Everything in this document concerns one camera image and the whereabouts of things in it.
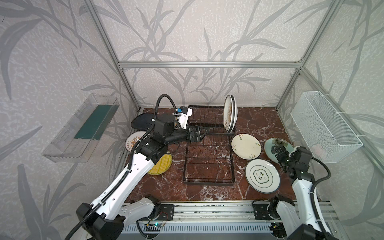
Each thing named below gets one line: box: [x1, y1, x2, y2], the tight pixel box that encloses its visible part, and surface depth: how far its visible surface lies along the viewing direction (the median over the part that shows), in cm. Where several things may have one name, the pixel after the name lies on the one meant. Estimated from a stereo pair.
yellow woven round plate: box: [147, 153, 173, 176], surface depth 90 cm
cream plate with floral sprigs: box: [231, 133, 262, 161], surface depth 99 cm
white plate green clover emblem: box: [245, 159, 281, 194], surface depth 87 cm
